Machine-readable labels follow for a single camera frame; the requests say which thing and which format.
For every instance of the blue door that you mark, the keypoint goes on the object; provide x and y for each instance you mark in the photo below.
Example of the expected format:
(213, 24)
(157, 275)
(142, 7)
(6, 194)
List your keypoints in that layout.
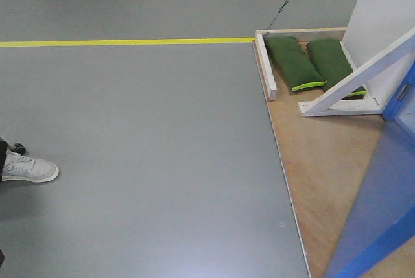
(382, 217)

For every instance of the white wooden edge rail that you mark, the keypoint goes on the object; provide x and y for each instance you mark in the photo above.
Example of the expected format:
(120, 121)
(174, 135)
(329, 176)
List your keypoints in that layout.
(265, 67)

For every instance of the white door frame brace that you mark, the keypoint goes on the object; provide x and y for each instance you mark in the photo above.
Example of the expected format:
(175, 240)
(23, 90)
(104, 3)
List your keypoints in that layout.
(332, 103)

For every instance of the green sandbag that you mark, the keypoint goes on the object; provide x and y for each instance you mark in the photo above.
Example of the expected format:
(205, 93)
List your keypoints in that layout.
(294, 64)
(328, 58)

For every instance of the white wall panel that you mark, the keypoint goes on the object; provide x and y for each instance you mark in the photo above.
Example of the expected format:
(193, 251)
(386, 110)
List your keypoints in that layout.
(375, 24)

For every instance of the green sandbag right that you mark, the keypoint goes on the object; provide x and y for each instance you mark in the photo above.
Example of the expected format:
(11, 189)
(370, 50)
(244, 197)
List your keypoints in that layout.
(328, 58)

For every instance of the wooden base platform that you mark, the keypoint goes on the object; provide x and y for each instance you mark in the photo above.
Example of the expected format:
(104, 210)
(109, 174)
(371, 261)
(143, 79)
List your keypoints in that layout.
(324, 160)

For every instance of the white sneaker front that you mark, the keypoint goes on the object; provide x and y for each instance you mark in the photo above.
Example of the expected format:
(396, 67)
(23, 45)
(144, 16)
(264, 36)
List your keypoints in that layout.
(19, 167)

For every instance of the green sandbag left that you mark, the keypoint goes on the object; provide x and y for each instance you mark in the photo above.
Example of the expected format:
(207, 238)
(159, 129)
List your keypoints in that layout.
(294, 64)

